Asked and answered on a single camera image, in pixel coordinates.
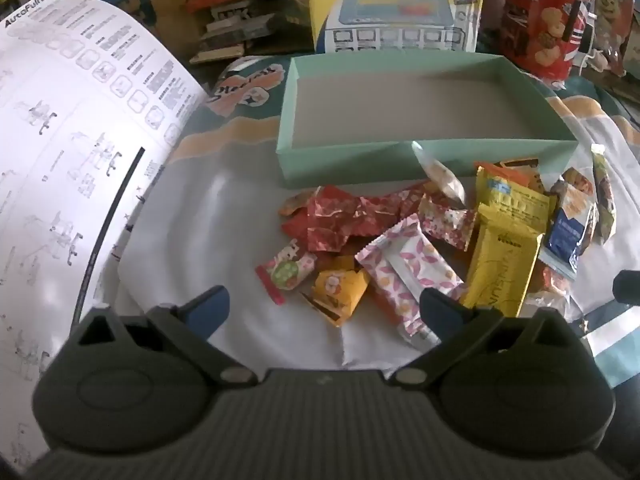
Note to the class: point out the yellow snack packet with text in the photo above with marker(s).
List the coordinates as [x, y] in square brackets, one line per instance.
[520, 207]

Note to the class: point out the clear beige candy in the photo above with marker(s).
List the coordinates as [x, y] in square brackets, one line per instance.
[445, 180]

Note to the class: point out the orange cartoon pouch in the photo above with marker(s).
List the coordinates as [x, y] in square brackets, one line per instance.
[520, 175]

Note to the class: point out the large yellow snack packet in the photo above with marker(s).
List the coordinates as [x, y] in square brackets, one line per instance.
[500, 260]

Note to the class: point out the small white object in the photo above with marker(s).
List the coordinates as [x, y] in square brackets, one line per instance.
[595, 62]

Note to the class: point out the small yellow cartoon packet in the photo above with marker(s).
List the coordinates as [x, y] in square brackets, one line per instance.
[335, 285]

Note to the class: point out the long green snack packet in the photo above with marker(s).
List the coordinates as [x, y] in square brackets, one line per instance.
[604, 195]

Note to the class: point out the red cookie tin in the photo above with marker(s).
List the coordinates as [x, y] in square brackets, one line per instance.
[540, 25]

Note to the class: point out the toy tablet box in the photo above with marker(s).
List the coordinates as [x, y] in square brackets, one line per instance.
[390, 15]

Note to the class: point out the printed blanket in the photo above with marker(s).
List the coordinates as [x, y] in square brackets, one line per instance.
[225, 200]

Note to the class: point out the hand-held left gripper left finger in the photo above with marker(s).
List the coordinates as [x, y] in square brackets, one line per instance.
[207, 307]

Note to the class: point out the red foil snack packet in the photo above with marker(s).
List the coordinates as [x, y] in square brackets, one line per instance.
[295, 210]
[332, 215]
[390, 207]

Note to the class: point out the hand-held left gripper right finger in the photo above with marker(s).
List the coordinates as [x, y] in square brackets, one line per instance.
[440, 312]

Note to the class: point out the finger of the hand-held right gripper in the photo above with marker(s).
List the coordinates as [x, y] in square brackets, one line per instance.
[627, 287]

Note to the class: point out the red floral candy packet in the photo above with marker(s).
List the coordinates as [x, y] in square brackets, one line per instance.
[447, 222]

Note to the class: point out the pale green cardboard box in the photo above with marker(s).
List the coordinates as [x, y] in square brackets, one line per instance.
[345, 165]

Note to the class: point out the white printed instruction sheet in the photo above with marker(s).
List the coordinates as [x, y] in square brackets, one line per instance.
[75, 135]

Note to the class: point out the cartoon printed bag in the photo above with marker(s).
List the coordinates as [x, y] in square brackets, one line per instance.
[612, 10]

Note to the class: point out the clear square snack packet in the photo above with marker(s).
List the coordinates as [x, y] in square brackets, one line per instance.
[547, 290]

